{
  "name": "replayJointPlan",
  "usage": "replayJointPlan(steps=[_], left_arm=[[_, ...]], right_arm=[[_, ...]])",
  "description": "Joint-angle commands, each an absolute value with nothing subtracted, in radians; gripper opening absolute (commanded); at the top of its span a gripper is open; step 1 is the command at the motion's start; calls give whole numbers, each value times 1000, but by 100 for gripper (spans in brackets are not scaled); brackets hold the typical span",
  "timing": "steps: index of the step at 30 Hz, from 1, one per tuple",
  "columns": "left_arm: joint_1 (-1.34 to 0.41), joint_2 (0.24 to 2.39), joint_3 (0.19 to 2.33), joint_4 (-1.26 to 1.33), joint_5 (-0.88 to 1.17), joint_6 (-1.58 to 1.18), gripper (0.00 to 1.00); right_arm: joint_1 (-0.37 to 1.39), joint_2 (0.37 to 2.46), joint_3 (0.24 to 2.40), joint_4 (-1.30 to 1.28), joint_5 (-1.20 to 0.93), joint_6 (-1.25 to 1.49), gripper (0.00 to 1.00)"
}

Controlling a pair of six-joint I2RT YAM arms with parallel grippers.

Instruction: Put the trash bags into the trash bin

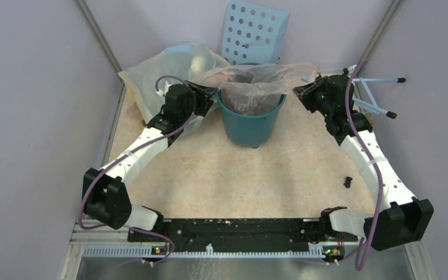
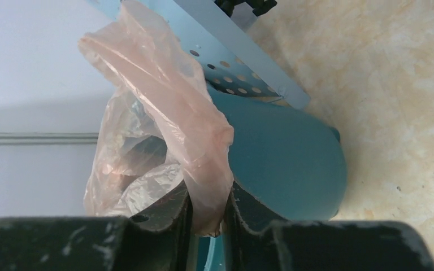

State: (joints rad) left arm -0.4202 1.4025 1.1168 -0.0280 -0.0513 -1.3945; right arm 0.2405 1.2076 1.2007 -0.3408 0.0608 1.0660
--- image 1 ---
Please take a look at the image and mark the small black plastic piece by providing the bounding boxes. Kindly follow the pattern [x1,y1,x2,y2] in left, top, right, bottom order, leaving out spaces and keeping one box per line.
[343,176,352,188]

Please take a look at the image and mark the large translucent filled bag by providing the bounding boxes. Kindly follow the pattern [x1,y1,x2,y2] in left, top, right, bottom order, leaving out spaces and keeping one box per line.
[118,43,230,123]

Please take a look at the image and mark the white toothed cable strip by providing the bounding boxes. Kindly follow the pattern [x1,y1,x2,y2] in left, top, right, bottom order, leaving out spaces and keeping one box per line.
[83,244,324,258]

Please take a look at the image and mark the aluminium frame rail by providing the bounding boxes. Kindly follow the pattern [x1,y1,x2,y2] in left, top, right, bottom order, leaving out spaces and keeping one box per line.
[59,0,126,280]

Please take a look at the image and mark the light blue folding tripod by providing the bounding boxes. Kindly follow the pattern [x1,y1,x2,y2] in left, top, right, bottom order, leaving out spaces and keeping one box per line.
[301,73,407,120]

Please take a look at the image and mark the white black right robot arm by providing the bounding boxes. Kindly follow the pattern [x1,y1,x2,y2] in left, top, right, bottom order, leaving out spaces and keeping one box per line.
[293,74,434,251]

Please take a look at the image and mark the teal plastic trash bin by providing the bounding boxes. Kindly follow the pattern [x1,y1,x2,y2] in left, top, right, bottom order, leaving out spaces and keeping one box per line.
[217,93,286,149]

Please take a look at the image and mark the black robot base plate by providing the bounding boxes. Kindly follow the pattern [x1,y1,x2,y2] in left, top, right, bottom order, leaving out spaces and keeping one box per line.
[127,218,358,253]

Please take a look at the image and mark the pink plastic trash bag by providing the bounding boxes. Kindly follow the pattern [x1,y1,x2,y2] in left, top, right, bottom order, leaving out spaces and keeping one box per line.
[192,63,321,116]

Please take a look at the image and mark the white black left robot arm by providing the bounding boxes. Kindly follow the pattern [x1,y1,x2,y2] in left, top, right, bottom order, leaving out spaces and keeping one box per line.
[77,81,220,241]

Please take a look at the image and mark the light blue perforated panel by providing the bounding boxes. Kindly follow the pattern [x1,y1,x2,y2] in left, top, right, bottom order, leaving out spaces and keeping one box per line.
[221,1,291,65]

